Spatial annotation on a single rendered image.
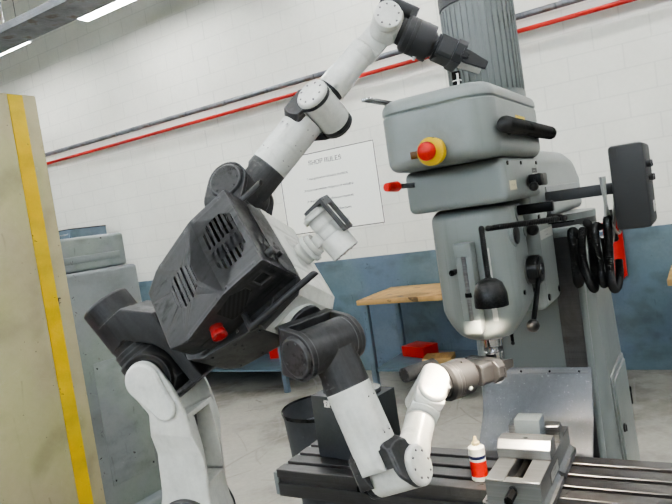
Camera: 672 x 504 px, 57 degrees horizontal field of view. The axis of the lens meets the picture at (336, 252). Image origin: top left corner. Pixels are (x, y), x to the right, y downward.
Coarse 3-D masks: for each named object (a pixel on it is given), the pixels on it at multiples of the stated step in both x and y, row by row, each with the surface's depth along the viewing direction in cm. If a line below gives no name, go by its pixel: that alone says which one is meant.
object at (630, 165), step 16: (624, 144) 153; (640, 144) 151; (624, 160) 153; (640, 160) 151; (624, 176) 153; (640, 176) 152; (624, 192) 154; (640, 192) 152; (624, 208) 154; (640, 208) 152; (624, 224) 155; (640, 224) 153
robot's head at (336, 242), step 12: (312, 216) 131; (324, 216) 132; (312, 228) 133; (324, 228) 131; (336, 228) 132; (312, 240) 133; (324, 240) 132; (336, 240) 130; (348, 240) 131; (312, 252) 132; (336, 252) 131
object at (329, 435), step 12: (372, 384) 180; (312, 396) 183; (324, 396) 180; (384, 396) 175; (324, 408) 181; (384, 408) 175; (396, 408) 180; (324, 420) 182; (336, 420) 179; (396, 420) 179; (324, 432) 182; (336, 432) 179; (396, 432) 178; (324, 444) 183; (336, 444) 180; (324, 456) 184; (336, 456) 181; (348, 456) 178
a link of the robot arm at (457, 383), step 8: (432, 360) 147; (408, 368) 143; (416, 368) 144; (448, 368) 143; (456, 368) 144; (400, 376) 144; (408, 376) 142; (416, 376) 143; (456, 376) 142; (416, 384) 140; (456, 384) 142; (464, 384) 143; (448, 392) 141; (456, 392) 142; (464, 392) 144; (408, 400) 144; (448, 400) 145
